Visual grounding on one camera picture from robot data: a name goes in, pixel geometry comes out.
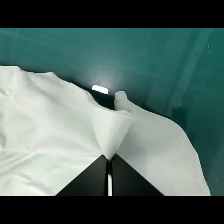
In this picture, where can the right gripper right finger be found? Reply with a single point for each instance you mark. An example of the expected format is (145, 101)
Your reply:
(131, 181)

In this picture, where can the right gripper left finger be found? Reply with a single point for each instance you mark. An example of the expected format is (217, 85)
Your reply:
(90, 181)

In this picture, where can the white shirt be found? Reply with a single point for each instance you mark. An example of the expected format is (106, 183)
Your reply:
(50, 133)

